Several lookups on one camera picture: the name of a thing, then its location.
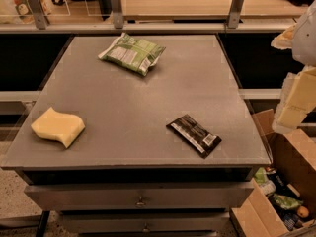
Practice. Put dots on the grey metal drawer cabinet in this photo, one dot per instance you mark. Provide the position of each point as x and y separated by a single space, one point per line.
126 138

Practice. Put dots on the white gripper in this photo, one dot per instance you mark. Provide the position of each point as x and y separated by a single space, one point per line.
305 39

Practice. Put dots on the green snack bag in box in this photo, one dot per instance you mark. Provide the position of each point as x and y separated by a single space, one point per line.
285 202

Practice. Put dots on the cardboard box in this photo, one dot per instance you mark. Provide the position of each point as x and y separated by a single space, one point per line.
292 174

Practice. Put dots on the lower drawer with knob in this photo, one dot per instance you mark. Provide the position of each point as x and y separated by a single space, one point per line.
144 222

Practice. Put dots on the green jalapeno chip bag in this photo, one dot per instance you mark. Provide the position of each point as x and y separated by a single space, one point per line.
137 55

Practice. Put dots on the upper drawer with knob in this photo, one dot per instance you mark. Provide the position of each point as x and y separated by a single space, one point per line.
139 196

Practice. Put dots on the white bag with orange label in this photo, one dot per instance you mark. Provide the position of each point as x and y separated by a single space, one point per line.
18 11

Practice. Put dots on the yellow sponge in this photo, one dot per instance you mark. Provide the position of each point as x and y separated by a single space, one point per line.
56 126

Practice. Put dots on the drawer with knob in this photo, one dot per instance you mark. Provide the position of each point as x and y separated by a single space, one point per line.
144 222
139 196

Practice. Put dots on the grey metal bracket left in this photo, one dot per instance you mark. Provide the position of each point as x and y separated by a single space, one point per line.
41 21

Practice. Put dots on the grey metal bracket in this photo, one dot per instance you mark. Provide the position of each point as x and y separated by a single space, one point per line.
234 14
41 21
118 19

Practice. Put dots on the grey metal bracket middle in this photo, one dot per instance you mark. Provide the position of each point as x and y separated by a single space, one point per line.
118 19

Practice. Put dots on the grey metal bracket right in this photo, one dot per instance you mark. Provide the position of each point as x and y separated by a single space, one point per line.
234 14

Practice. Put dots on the black rxbar chocolate wrapper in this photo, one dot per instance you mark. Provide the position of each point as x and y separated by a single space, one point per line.
200 139

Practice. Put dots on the orange fruit in box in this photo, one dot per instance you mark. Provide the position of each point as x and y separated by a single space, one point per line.
302 212

